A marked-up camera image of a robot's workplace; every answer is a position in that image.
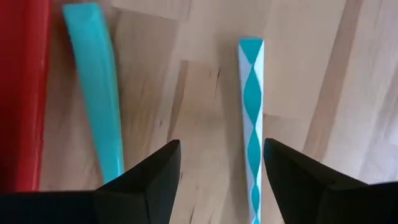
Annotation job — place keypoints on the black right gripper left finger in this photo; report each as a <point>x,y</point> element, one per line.
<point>149,193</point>

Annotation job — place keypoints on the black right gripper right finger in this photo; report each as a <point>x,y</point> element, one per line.
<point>304,193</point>

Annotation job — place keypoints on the red plastic tray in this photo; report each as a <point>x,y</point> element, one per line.
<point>21,93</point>

